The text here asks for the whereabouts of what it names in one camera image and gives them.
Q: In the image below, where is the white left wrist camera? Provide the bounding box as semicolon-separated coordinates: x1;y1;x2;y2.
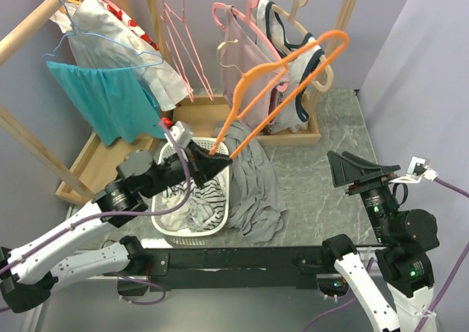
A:
160;117;193;148

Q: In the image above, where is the wooden back clothes rack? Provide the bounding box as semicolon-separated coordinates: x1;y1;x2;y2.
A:
147;0;356;146

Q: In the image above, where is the blue wire hanger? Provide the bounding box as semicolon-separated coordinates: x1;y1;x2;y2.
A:
42;0;164;69

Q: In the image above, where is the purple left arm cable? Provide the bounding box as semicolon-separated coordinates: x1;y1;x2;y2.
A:
0;121;193;313

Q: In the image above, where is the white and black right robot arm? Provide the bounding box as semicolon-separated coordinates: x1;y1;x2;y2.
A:
321;150;440;331

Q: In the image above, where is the grey tank top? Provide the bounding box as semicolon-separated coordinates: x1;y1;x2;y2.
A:
226;139;287;244

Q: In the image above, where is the white red patterned garment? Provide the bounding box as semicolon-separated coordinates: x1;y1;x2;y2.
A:
49;0;184;109

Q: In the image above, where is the orange plastic hanger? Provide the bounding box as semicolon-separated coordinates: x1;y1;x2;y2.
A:
210;29;350;158

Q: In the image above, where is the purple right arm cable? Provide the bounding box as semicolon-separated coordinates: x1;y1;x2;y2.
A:
303;177;469;332

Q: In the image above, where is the mauve tank top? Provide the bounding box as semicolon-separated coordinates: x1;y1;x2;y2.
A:
220;5;289;130

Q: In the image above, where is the teal garment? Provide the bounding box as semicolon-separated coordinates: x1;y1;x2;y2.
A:
46;61;164;147

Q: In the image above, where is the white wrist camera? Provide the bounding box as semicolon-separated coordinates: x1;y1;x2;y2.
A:
390;156;438;184
160;117;193;148

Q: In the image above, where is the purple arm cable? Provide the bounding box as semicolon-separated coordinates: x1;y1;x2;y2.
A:
303;177;469;332
0;121;193;313

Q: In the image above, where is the white navy trimmed tank top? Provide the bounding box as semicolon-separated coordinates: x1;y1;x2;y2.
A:
255;0;324;133

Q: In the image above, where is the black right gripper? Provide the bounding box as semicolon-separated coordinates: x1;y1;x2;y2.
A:
325;147;398;239

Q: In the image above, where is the black white striped tank top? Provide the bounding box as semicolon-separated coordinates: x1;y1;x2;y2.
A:
164;180;228;234

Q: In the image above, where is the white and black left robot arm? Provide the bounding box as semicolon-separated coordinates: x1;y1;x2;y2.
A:
1;141;232;313

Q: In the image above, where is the wooden left clothes rack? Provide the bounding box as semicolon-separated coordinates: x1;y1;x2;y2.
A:
1;0;158;206

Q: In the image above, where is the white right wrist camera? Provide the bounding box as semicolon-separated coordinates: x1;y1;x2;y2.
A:
390;156;438;184

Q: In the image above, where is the thick pink plastic hanger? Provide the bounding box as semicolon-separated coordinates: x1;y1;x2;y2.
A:
211;0;288;92

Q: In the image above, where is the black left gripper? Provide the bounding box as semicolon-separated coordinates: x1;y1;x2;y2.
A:
141;137;232;198

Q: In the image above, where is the wooden clothes rack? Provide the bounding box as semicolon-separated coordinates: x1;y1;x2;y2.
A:
147;0;356;146
1;0;158;206

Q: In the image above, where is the beige wooden hanger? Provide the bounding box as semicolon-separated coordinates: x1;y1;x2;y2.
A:
270;0;336;93

